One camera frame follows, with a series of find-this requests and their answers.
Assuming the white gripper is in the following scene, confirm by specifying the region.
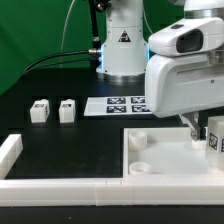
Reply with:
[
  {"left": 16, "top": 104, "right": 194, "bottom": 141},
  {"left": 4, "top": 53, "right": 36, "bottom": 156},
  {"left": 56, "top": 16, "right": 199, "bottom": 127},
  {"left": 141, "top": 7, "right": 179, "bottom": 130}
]
[{"left": 145, "top": 53, "right": 224, "bottom": 141}]

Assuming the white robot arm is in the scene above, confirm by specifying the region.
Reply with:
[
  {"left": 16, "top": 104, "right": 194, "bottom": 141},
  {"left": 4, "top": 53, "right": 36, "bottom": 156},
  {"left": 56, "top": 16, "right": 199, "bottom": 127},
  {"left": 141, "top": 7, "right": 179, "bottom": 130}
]
[{"left": 97, "top": 0, "right": 224, "bottom": 140}]

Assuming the white sheet with markers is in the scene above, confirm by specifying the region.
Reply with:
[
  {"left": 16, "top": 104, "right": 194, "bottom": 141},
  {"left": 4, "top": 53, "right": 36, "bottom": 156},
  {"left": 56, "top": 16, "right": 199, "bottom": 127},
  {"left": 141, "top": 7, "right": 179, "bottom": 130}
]
[{"left": 84, "top": 96, "right": 151, "bottom": 116}]

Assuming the white L-shaped fence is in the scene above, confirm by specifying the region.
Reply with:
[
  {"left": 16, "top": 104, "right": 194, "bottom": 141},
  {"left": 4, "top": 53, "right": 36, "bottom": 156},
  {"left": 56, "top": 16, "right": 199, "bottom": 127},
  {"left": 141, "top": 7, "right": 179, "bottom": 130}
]
[{"left": 0, "top": 134, "right": 224, "bottom": 207}]

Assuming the black pole with connector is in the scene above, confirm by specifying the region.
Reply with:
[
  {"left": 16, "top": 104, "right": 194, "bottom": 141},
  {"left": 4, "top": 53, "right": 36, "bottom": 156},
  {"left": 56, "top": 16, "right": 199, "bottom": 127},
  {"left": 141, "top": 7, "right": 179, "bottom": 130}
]
[{"left": 87, "top": 0, "right": 113, "bottom": 68}]

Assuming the grey cable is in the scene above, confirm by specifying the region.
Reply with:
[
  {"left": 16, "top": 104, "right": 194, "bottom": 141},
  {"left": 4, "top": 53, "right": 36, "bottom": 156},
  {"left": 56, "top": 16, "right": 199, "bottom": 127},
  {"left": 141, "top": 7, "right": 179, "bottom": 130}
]
[{"left": 59, "top": 0, "right": 77, "bottom": 69}]

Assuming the black cable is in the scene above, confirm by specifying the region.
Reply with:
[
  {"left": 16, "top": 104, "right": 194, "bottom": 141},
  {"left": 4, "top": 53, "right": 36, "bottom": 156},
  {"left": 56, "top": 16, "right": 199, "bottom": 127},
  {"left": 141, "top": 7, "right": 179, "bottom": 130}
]
[{"left": 22, "top": 49, "right": 98, "bottom": 76}]

